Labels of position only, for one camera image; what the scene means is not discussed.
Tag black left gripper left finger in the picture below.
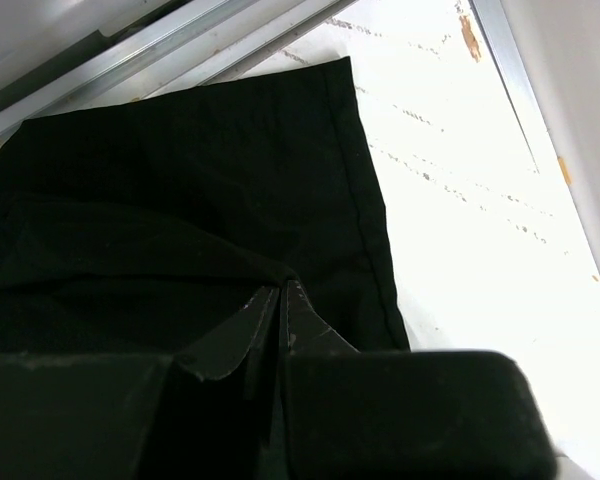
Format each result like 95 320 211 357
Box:
177 287 279 400

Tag aluminium table edge rail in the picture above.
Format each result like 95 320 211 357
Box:
0 1 555 166

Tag black trousers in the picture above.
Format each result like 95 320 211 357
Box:
0 58 409 353

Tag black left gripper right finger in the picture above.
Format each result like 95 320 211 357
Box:
279 280 358 356

